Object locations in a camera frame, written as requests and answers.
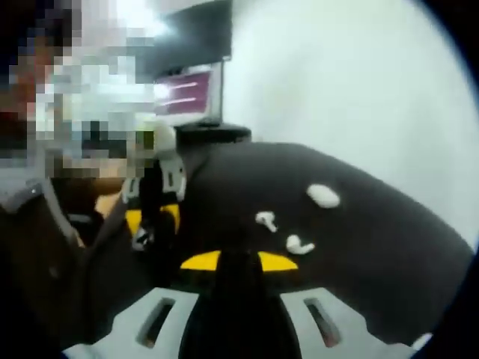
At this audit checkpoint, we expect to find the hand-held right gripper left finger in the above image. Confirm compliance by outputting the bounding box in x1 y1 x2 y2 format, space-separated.
61 251 240 359

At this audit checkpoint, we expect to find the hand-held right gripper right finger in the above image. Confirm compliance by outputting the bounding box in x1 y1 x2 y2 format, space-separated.
239 252 416 359

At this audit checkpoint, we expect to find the white earphone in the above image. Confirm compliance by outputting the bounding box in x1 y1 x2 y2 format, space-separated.
285 234 316 256
255 210 281 233

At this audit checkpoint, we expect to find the white charging case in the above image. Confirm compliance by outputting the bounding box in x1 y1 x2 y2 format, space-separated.
305 182 341 209

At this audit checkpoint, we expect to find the black monitor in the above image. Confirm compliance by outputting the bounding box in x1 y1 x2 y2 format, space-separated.
153 0 234 76

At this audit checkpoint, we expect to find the white chest device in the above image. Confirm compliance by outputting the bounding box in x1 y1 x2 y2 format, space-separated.
0 178 43 215

